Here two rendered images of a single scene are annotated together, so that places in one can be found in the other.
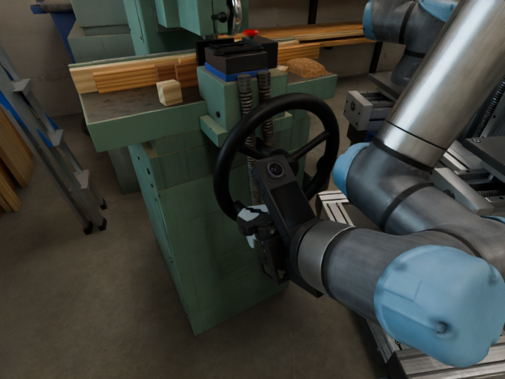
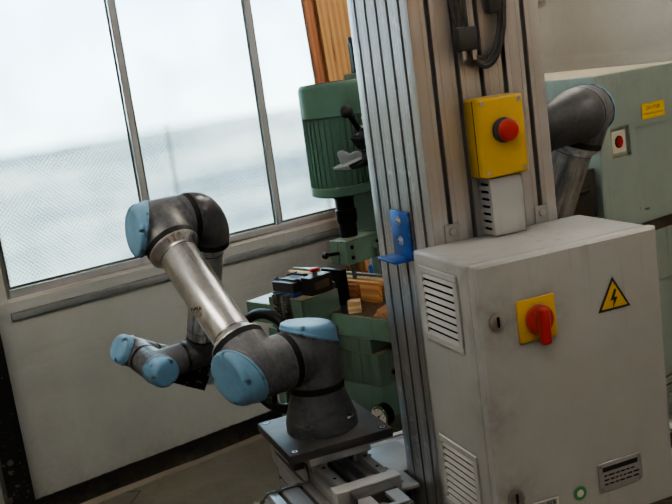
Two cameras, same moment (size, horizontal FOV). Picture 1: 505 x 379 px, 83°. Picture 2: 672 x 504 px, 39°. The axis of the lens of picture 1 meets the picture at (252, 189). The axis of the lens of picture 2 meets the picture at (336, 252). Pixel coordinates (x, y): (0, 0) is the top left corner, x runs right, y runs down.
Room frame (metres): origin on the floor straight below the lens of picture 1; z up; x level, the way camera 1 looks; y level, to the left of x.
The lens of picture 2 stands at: (0.13, -2.47, 1.55)
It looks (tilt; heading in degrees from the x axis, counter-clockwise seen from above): 11 degrees down; 77
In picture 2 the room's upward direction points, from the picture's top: 8 degrees counter-clockwise
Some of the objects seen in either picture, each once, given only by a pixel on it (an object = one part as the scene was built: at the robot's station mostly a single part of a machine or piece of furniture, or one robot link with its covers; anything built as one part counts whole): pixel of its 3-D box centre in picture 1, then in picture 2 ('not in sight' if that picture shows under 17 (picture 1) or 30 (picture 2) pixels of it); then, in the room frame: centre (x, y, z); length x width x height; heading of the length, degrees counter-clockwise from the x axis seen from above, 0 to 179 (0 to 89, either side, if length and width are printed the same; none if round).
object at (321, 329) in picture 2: not in sight; (308, 350); (0.48, -0.60, 0.98); 0.13 x 0.12 x 0.14; 23
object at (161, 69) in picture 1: (203, 68); not in sight; (0.74, 0.12, 0.92); 0.23 x 0.02 x 0.04; 120
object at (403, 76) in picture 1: (419, 65); not in sight; (0.98, -0.54, 0.87); 0.15 x 0.15 x 0.10
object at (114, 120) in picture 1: (225, 99); (329, 315); (0.67, 0.07, 0.87); 0.61 x 0.30 x 0.06; 120
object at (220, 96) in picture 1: (241, 92); (305, 307); (0.60, 0.02, 0.92); 0.15 x 0.13 x 0.09; 120
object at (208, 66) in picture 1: (243, 54); (302, 282); (0.60, 0.02, 0.99); 0.13 x 0.11 x 0.06; 120
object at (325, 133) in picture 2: not in sight; (336, 138); (0.77, 0.11, 1.35); 0.18 x 0.18 x 0.31
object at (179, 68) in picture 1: (210, 71); (337, 291); (0.72, 0.10, 0.93); 0.17 x 0.02 x 0.05; 120
